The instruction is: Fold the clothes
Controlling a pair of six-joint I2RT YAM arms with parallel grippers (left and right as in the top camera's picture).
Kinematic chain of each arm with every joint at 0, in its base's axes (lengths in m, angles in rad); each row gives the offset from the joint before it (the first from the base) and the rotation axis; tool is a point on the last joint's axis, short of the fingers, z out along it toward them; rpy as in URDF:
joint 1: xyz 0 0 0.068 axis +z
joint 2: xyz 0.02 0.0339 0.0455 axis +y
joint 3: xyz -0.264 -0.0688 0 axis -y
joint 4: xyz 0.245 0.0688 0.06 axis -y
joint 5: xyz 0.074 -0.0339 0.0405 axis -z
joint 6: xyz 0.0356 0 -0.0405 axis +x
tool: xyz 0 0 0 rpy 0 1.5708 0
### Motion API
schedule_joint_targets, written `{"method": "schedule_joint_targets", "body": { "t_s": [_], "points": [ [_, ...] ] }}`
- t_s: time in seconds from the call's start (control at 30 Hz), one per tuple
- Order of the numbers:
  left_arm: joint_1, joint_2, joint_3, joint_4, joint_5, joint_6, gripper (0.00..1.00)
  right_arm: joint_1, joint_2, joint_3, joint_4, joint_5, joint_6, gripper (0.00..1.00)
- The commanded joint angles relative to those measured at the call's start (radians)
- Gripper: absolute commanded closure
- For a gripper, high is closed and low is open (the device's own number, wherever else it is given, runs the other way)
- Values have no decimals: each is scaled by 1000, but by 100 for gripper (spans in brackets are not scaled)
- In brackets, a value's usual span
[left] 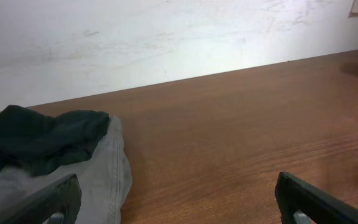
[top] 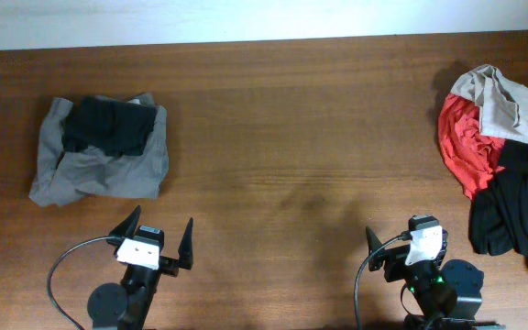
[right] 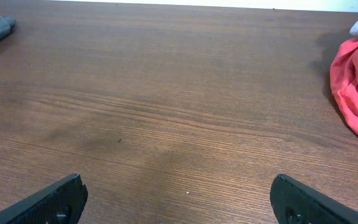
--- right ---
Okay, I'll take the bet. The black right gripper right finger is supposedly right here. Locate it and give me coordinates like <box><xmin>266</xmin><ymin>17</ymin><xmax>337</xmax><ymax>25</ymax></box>
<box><xmin>270</xmin><ymin>174</ymin><xmax>358</xmax><ymax>224</ymax></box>

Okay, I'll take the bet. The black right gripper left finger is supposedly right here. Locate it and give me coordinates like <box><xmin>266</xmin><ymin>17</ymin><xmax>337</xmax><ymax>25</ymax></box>
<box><xmin>0</xmin><ymin>174</ymin><xmax>88</xmax><ymax>224</ymax></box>

